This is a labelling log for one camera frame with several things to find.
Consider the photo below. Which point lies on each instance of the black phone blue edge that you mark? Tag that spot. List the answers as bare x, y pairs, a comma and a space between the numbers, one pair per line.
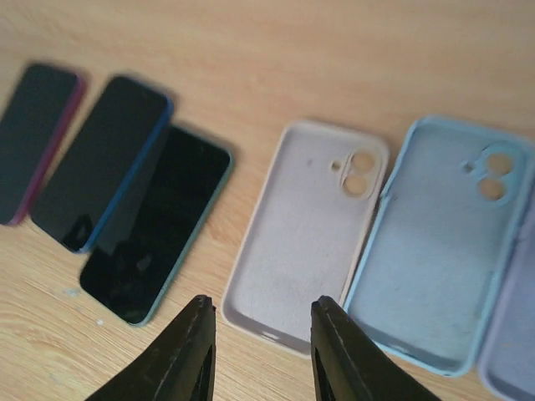
105, 155

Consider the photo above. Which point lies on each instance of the black phone green edge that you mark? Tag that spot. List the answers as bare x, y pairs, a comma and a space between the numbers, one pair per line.
146, 238

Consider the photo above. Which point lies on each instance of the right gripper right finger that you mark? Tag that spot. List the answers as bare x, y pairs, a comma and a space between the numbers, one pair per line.
347, 365

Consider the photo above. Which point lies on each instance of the black phone magenta edge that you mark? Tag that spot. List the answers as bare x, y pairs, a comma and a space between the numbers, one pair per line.
33, 123

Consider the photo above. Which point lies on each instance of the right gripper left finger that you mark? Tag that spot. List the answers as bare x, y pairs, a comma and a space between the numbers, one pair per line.
178, 365

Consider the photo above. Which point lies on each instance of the lilac phone case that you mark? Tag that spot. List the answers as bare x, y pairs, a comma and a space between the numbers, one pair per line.
506, 363

